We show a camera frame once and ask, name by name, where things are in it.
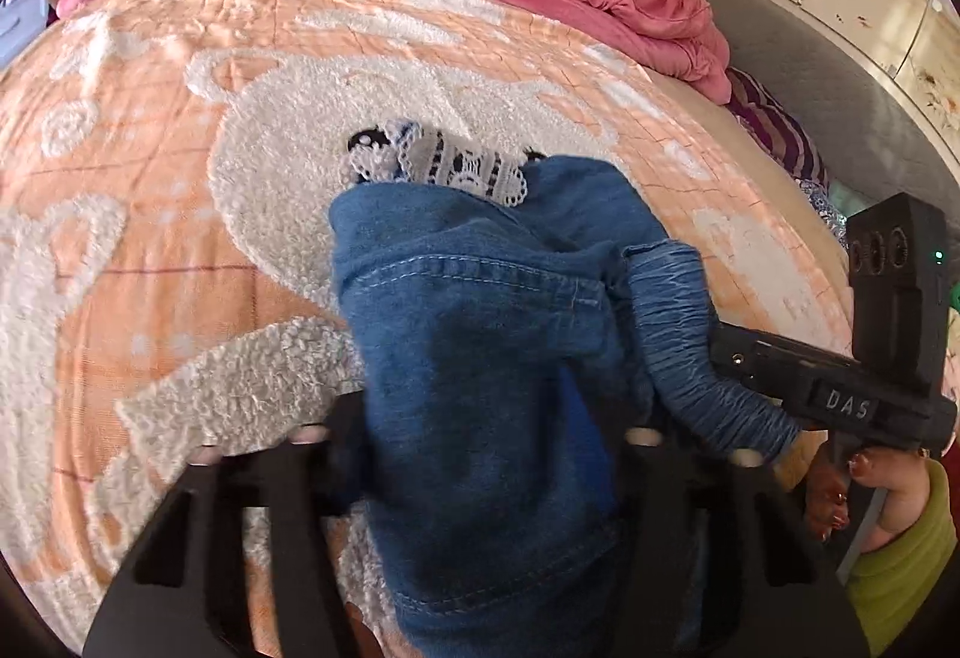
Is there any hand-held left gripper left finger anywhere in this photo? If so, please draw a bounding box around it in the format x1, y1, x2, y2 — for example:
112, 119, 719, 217
82, 390, 374, 658

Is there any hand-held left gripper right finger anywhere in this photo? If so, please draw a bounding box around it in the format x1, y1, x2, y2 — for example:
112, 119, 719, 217
621, 429, 871, 658

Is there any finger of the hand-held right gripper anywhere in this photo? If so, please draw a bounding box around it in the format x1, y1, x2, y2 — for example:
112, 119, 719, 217
709, 324, 856, 398

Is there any blue denim pants lace hem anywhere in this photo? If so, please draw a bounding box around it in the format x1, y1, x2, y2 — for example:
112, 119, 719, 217
330, 118, 805, 658

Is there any person's right forearm green sleeve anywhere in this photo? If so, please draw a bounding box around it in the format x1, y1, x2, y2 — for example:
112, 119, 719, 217
844, 459, 960, 638

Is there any person's right hand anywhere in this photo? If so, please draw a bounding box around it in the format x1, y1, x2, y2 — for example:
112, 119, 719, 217
801, 446, 932, 548

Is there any silver sequin cloth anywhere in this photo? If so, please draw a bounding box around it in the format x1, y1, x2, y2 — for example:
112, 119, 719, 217
802, 178, 853, 248

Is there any purple striped pillow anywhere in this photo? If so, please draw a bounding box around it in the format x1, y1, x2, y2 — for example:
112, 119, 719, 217
726, 65, 830, 191

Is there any grey padded headboard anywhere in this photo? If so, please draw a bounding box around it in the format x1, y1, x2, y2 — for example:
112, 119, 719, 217
660, 0, 960, 269

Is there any orange white bear printed blanket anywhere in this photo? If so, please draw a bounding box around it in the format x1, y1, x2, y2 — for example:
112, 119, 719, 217
0, 0, 857, 658

